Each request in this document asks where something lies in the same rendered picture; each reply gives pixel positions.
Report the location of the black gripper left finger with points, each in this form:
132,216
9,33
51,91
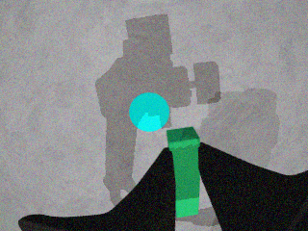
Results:
150,206

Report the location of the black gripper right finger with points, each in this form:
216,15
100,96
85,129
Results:
246,197

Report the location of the green rectangular post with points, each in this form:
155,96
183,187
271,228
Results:
183,143

